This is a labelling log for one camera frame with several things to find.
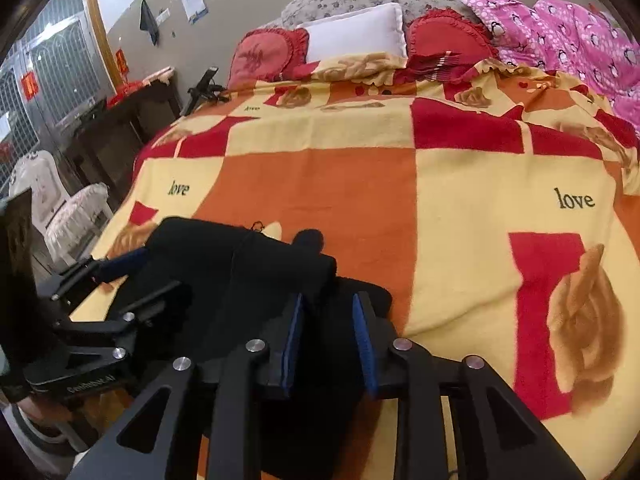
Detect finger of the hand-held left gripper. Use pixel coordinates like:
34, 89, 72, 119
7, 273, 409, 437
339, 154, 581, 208
55, 280, 193, 336
37, 249, 149, 302

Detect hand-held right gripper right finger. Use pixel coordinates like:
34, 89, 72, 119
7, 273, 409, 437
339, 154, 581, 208
352, 291, 586, 480

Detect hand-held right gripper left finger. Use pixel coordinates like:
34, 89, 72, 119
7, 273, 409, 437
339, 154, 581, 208
67, 292, 307, 480

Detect black pants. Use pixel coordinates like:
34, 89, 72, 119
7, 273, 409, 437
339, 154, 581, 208
102, 216, 393, 478

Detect white chair with lace cover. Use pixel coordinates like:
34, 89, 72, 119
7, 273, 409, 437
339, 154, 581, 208
46, 182, 113, 266

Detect white plastic chair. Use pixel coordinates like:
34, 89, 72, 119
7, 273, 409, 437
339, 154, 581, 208
9, 150, 66, 221

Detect dark wooden desk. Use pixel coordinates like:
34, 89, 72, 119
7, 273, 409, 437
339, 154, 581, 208
65, 79, 182, 201

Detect red cloth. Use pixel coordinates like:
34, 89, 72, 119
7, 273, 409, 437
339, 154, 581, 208
106, 80, 146, 106

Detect black stand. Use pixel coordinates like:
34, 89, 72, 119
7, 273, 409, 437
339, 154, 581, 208
180, 66, 231, 117

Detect rose printed blanket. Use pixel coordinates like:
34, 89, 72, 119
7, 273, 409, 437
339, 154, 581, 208
70, 57, 640, 480

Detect window with metal grille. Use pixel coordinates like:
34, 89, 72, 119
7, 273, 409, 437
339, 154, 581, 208
0, 0, 113, 161

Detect dark hanging cloth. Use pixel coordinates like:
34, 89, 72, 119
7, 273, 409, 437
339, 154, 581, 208
139, 0, 160, 46

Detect red heart pillow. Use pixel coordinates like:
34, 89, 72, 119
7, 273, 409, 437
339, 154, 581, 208
406, 8, 501, 83
227, 27, 311, 91

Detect white pillow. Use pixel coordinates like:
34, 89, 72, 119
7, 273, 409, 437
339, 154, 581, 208
296, 2, 410, 63

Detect pink printed quilt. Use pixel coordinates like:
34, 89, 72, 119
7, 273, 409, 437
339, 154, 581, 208
460, 0, 640, 136

